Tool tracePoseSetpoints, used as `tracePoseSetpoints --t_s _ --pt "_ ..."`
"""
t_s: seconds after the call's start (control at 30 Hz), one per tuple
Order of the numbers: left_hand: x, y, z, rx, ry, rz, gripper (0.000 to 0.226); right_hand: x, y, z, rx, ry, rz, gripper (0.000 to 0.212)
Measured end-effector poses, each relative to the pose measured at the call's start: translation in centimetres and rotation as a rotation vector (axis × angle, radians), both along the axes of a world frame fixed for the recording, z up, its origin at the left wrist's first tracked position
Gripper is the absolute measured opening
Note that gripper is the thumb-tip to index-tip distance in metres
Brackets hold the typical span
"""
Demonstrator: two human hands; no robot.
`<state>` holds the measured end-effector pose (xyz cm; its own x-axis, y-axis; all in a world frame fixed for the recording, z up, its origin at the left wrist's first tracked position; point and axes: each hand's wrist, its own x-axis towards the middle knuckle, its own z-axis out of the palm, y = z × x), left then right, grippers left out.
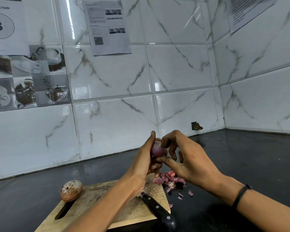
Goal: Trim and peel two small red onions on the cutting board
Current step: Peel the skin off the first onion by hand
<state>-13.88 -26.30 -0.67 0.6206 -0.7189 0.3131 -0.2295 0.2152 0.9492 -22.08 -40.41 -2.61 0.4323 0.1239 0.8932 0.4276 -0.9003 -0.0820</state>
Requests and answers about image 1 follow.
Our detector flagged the white text paper sheet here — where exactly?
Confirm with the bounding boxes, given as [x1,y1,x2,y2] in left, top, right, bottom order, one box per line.
[228,0,279,34]

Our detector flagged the person's left forearm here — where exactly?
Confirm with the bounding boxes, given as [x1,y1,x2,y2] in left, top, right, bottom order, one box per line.
[62,175,142,232]

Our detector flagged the person's left hand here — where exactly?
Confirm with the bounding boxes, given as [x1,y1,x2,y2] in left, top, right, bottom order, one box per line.
[122,131,164,194]

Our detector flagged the black wristband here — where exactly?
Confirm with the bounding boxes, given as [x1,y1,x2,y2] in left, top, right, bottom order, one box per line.
[232,184,253,210]

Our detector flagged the pile of red onion peels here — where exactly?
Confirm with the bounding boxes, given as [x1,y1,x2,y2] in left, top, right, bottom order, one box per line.
[153,170,187,193]

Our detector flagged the white sign with circle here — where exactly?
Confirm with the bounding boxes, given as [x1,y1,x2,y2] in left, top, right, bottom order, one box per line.
[0,0,31,56]

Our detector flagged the printed instruction paper sheet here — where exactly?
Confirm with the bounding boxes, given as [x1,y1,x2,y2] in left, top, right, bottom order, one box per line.
[82,0,132,56]

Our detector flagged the person's right forearm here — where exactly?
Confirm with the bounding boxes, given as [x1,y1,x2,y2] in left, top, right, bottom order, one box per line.
[207,174,290,232]

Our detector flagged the wooden cutting board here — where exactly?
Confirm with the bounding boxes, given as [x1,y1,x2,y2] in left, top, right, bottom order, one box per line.
[34,173,171,232]

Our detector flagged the coffee picture wall tiles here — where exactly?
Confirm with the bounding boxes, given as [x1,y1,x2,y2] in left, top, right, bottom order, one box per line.
[0,44,72,113]

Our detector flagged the black handled kitchen knife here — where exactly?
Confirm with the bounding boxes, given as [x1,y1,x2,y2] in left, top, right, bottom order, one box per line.
[137,191,177,232]

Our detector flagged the person's right hand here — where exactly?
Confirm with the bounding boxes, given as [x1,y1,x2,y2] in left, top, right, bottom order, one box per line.
[156,130,223,192]

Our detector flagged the peeled red onion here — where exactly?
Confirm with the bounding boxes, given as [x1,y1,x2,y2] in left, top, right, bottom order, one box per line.
[151,140,168,158]

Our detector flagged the unpeeled brown onion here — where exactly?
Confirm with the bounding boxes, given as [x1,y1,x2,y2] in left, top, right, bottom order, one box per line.
[60,180,83,202]

